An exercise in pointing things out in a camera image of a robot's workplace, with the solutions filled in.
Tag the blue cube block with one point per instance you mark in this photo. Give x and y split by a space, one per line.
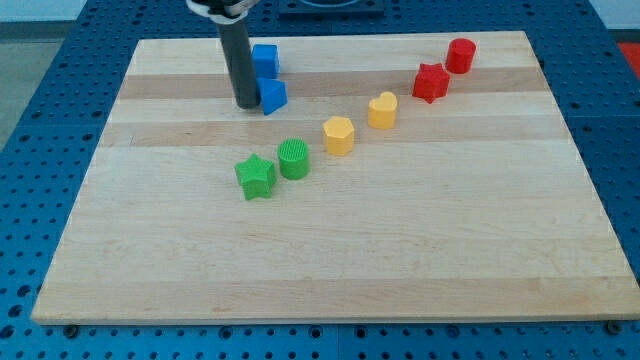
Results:
266 60

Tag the yellow hexagon block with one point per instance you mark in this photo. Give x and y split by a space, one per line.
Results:
338 135

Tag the green cylinder block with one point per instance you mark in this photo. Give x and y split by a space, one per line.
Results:
293 155

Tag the red cylinder block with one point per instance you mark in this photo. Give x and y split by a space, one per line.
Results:
460 56

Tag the yellow heart block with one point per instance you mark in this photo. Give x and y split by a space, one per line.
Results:
382 111

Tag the green star block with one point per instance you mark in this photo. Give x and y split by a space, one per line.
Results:
256 176

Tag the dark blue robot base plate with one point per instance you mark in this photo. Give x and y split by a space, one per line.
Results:
304 8

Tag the light wooden board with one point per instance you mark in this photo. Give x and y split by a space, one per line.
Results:
474 208

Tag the blue triangle block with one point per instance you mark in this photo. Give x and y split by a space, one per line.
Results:
273 94

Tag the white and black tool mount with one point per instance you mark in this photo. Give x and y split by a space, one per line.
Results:
222 11

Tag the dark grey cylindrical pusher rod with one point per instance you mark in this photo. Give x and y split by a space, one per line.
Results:
236 46

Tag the red star block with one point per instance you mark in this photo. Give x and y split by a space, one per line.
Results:
431 82

